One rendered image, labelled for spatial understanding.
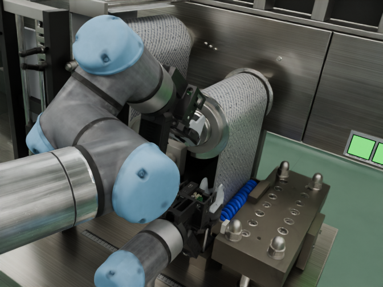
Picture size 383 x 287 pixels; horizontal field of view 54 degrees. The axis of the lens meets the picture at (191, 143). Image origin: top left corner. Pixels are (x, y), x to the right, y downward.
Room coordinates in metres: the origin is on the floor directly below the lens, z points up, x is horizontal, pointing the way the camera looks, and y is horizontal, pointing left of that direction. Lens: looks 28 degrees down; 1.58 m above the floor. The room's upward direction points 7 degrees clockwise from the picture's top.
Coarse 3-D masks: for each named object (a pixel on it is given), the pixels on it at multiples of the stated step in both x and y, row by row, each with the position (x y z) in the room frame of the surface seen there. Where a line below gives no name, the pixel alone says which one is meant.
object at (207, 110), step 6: (198, 102) 0.70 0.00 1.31; (204, 108) 0.69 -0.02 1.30; (210, 108) 0.69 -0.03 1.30; (204, 114) 0.69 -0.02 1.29; (210, 114) 0.68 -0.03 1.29; (216, 114) 0.69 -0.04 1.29; (210, 120) 0.68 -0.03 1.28; (216, 120) 0.68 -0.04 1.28; (216, 126) 0.68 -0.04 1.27; (216, 132) 0.67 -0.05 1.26; (210, 138) 0.68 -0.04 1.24; (216, 138) 0.67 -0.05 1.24; (204, 144) 0.69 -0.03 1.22; (210, 144) 0.68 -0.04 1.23; (216, 144) 0.67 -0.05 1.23; (192, 150) 0.70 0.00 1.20; (198, 150) 0.69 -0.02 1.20; (204, 150) 0.68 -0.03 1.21
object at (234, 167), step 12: (252, 132) 0.84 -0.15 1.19; (240, 144) 0.77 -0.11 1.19; (252, 144) 0.85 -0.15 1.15; (228, 156) 0.72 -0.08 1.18; (240, 156) 0.79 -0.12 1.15; (252, 156) 0.87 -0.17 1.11; (228, 168) 0.73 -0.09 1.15; (240, 168) 0.80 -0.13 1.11; (216, 180) 0.68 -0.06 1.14; (228, 180) 0.74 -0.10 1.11; (240, 180) 0.82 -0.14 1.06; (228, 192) 0.76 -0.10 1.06
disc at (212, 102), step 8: (200, 96) 0.71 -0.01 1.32; (208, 96) 0.70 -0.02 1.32; (208, 104) 0.70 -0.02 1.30; (216, 104) 0.69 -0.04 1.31; (216, 112) 0.69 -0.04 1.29; (224, 112) 0.68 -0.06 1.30; (224, 120) 0.68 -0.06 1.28; (224, 128) 0.68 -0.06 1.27; (224, 136) 0.68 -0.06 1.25; (224, 144) 0.67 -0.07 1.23; (192, 152) 0.71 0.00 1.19; (208, 152) 0.69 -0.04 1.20; (216, 152) 0.68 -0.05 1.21
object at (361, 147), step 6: (354, 138) 0.86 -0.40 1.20; (360, 138) 0.85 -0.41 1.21; (354, 144) 0.86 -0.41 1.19; (360, 144) 0.85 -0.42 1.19; (366, 144) 0.84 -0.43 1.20; (372, 144) 0.84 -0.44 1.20; (348, 150) 0.86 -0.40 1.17; (354, 150) 0.85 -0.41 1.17; (360, 150) 0.85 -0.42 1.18; (366, 150) 0.84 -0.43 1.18; (360, 156) 0.85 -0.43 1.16; (366, 156) 0.84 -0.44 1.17
